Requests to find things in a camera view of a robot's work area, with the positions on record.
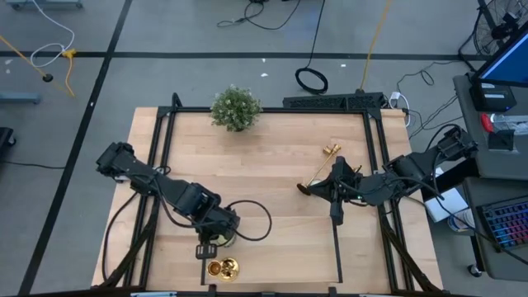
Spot black looped floor cable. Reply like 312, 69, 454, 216
216, 0, 303, 31

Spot backlit black keyboard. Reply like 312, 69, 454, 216
478, 197, 528, 253

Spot white blue roll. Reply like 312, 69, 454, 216
446, 207, 476, 233

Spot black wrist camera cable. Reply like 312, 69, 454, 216
224, 199, 274, 243

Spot black coiled floor cable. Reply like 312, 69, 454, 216
294, 0, 329, 96

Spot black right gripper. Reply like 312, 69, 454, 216
306, 156, 365, 227

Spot black label printer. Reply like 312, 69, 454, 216
469, 79, 517, 113

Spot computer monitor blue screen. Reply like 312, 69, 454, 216
472, 24, 528, 88

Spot green potted plant black pot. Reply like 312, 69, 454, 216
210, 84, 263, 133

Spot wooden shelf riser black legs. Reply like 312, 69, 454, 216
200, 214, 346, 292

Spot black perforated cable tray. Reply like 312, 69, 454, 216
282, 92, 387, 111

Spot white power adapter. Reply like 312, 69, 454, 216
389, 91, 413, 128

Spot tall gold candlestick holder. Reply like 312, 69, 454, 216
296, 144, 342, 197

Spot grey desk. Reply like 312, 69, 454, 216
452, 73, 528, 181
461, 177, 528, 284

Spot grey desk foot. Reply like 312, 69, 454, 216
0, 92, 41, 105
6, 0, 84, 12

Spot thin black floor cable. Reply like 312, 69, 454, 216
0, 159, 68, 171

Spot yellow knotted cord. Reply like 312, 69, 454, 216
60, 48, 78, 98

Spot black wheeled object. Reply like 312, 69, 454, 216
0, 126, 17, 150

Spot black arm base cable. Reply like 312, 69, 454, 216
100, 191, 139, 274

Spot yellow cord black foot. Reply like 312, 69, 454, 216
0, 35, 54, 83

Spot yellow hanging cable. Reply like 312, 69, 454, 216
360, 0, 391, 92

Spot small red object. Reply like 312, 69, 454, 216
479, 112, 494, 134

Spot small black box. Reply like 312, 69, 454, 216
488, 129, 516, 152

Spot black tangled cables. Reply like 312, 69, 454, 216
394, 60, 464, 140

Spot white floor cable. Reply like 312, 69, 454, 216
30, 0, 76, 69

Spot black floor fan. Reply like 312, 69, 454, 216
457, 0, 528, 72

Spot gold candlestick holder wide cup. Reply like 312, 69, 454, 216
205, 257, 241, 284

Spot clear plastic box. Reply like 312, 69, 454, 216
491, 113, 528, 135

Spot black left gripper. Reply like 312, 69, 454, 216
196, 203, 242, 261

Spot white box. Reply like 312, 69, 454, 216
424, 186, 469, 224

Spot black aluminium frame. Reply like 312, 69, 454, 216
98, 92, 445, 297

